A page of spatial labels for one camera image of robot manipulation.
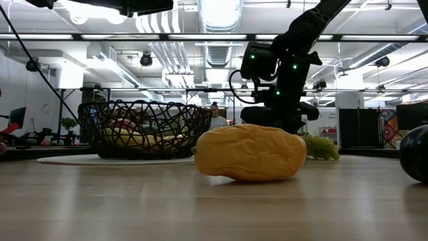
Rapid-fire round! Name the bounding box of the black horizontal overhead beam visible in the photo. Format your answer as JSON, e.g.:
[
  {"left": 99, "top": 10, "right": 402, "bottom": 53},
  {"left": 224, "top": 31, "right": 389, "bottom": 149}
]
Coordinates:
[{"left": 0, "top": 33, "right": 428, "bottom": 43}]

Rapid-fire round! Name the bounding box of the long black cable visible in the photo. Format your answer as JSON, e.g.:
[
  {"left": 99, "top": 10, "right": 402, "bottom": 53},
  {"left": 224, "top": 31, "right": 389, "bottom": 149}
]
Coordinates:
[{"left": 0, "top": 3, "right": 80, "bottom": 124}]

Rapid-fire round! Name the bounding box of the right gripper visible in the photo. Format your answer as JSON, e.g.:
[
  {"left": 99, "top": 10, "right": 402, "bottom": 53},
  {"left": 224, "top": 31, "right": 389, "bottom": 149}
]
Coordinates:
[{"left": 240, "top": 52, "right": 322, "bottom": 135}]

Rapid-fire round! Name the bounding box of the white round plate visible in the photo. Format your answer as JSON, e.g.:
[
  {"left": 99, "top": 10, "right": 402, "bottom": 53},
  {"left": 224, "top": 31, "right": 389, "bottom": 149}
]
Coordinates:
[{"left": 35, "top": 153, "right": 197, "bottom": 167}]

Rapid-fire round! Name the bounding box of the background green plant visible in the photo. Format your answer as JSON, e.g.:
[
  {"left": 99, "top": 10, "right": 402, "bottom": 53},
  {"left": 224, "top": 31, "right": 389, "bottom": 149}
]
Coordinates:
[{"left": 59, "top": 116, "right": 78, "bottom": 135}]

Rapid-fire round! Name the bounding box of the green grapes bunch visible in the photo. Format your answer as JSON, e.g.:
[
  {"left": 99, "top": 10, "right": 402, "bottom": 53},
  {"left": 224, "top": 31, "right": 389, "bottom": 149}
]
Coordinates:
[{"left": 302, "top": 133, "right": 341, "bottom": 161}]

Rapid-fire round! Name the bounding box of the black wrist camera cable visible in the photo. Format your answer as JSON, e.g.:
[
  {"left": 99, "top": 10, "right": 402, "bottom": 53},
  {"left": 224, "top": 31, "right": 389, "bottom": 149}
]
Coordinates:
[{"left": 228, "top": 69, "right": 257, "bottom": 105}]

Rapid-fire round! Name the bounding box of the small black monitor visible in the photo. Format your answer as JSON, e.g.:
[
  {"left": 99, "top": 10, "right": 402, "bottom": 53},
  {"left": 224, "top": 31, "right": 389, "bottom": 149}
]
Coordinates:
[{"left": 9, "top": 106, "right": 27, "bottom": 130}]

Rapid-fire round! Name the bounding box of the black wire basket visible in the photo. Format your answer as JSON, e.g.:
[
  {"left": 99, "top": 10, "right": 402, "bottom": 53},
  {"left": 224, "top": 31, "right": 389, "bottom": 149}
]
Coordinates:
[{"left": 77, "top": 99, "right": 213, "bottom": 161}]

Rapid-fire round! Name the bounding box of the black plum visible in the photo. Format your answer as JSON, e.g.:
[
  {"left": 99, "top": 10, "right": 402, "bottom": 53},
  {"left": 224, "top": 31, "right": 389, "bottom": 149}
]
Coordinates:
[{"left": 399, "top": 124, "right": 428, "bottom": 184}]

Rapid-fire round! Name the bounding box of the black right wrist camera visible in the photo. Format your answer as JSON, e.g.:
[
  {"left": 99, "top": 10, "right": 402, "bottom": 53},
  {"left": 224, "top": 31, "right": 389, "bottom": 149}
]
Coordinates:
[{"left": 239, "top": 42, "right": 279, "bottom": 82}]

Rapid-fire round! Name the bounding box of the black aluminium table frame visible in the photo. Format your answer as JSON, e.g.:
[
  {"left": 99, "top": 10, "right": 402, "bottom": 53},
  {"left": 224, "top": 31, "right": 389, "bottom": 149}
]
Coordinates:
[{"left": 0, "top": 145, "right": 402, "bottom": 162}]

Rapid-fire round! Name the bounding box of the black partition panel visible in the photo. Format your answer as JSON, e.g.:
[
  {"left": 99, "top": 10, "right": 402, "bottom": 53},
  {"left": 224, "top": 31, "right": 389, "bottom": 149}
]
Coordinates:
[
  {"left": 396, "top": 102, "right": 428, "bottom": 132},
  {"left": 338, "top": 107, "right": 381, "bottom": 149}
]

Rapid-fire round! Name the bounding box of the colourful patterned poster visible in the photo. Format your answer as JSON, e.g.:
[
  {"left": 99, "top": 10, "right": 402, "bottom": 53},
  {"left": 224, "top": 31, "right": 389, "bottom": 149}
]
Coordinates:
[{"left": 380, "top": 108, "right": 399, "bottom": 150}]

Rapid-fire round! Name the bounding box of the person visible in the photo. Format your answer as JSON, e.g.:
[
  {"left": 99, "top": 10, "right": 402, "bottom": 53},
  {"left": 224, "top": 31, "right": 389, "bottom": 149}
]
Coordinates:
[{"left": 209, "top": 101, "right": 230, "bottom": 131}]

